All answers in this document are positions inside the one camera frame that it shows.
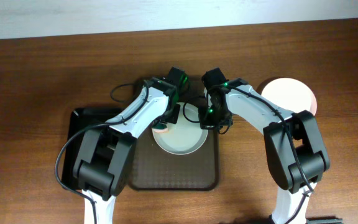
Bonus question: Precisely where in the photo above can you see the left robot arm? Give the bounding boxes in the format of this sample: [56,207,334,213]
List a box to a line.
[68,67,188,223]

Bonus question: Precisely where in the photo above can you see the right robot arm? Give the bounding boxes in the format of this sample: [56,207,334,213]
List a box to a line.
[198,68,331,223]

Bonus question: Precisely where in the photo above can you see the pale green plate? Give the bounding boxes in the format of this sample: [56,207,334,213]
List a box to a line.
[152,102,208,156]

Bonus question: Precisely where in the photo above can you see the black rectangular sponge tray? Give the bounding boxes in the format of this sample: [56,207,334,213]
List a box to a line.
[62,108,121,190]

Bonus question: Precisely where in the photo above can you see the pinkish white plate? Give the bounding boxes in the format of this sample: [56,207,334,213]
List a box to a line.
[261,78,318,116]

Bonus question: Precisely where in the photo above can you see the green and pink sponge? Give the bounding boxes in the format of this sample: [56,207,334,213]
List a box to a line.
[152,123,168,134]

